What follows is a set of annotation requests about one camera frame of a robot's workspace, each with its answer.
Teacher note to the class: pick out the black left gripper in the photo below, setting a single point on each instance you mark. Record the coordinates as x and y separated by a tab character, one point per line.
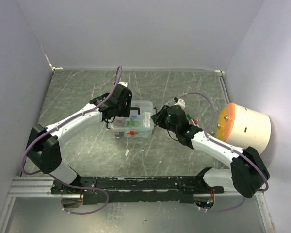
126	111

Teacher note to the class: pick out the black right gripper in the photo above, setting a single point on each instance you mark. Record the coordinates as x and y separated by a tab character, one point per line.
158	118

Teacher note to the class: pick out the clear box lid black handle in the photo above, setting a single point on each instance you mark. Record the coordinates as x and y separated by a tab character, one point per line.
138	107

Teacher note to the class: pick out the clear first aid box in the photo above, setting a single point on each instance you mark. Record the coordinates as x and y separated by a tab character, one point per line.
133	134

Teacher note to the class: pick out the small green packet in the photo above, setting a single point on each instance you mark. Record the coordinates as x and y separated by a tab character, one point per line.
132	124

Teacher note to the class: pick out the white plaster packet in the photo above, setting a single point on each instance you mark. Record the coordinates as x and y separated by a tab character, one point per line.
147	119

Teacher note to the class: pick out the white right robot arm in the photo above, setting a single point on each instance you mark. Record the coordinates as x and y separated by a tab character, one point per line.
245	172

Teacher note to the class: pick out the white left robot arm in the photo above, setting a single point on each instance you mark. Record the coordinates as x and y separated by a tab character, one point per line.
44	144

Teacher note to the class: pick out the red green thermometer pen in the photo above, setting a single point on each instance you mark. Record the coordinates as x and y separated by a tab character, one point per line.
192	120

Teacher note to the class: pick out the cream cylinder orange face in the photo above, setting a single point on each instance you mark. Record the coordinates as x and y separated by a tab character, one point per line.
243	127

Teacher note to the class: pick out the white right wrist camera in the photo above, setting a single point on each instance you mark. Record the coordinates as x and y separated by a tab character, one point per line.
179	102

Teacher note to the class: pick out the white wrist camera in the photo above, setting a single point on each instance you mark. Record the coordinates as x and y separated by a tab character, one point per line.
125	84
179	102

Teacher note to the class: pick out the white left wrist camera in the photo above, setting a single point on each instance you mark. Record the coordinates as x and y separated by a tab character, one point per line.
125	84

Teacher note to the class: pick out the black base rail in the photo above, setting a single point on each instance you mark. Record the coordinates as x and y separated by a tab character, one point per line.
138	189

